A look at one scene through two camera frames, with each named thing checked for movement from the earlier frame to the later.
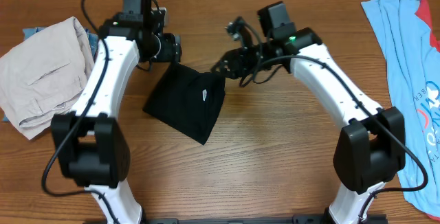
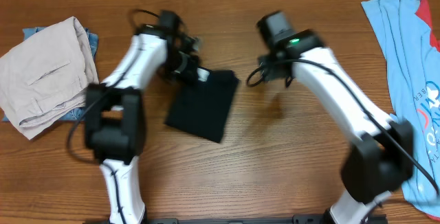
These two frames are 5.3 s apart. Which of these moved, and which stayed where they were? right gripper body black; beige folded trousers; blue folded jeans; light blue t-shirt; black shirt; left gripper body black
Moved: right gripper body black; left gripper body black; black shirt
Stayed: light blue t-shirt; beige folded trousers; blue folded jeans
